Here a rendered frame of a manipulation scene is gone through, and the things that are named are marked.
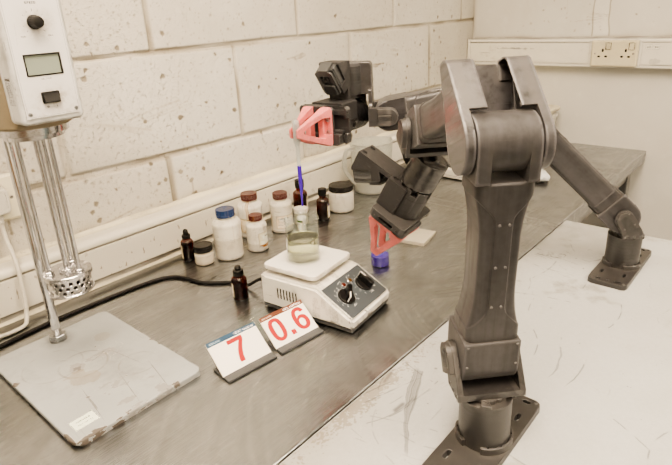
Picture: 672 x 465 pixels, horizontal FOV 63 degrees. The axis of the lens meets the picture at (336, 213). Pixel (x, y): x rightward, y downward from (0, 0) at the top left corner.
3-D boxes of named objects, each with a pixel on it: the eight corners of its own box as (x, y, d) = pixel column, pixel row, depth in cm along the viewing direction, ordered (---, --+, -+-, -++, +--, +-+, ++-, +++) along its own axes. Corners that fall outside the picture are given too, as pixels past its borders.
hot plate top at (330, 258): (352, 256, 104) (352, 252, 103) (314, 282, 94) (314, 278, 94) (301, 244, 110) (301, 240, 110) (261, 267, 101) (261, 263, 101)
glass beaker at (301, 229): (307, 271, 98) (303, 226, 95) (279, 263, 101) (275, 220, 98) (330, 256, 103) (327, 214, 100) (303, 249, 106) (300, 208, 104)
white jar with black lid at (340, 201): (347, 214, 147) (346, 189, 145) (325, 211, 150) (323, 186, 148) (358, 206, 153) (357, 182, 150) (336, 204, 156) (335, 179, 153)
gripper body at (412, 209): (366, 214, 88) (385, 179, 84) (397, 195, 96) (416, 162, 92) (398, 239, 87) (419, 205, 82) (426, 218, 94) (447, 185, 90)
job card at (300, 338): (324, 332, 94) (322, 311, 93) (282, 354, 89) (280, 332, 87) (301, 319, 98) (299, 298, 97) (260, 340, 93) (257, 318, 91)
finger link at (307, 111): (311, 115, 89) (343, 105, 96) (277, 113, 93) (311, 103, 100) (314, 156, 91) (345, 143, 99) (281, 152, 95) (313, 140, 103)
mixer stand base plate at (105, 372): (203, 373, 85) (202, 368, 84) (76, 451, 71) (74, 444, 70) (105, 314, 103) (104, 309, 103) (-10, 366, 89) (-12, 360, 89)
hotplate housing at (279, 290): (390, 302, 103) (389, 263, 100) (352, 336, 93) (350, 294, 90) (296, 276, 115) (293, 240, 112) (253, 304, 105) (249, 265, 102)
